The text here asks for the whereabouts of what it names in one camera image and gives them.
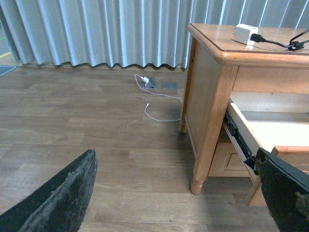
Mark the grey pleated curtain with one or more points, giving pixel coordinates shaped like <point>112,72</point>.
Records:
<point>128,32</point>

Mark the white floor charger plug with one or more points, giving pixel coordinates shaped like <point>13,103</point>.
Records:
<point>145,79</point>

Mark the wooden drawer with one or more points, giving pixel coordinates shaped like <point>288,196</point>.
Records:
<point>227,163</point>
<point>284,134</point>

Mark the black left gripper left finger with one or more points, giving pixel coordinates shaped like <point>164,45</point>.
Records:
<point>60,204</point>

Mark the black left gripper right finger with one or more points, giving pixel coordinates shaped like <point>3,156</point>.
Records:
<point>285,189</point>

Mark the white charger block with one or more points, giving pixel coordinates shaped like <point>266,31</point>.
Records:
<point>243,34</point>

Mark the closed metal floor plate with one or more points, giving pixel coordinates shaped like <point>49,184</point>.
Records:
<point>169,86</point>

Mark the open metal floor socket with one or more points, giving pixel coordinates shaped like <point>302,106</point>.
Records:
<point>150,84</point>

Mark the light wooden nightstand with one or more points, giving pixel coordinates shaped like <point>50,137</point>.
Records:
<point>262,78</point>

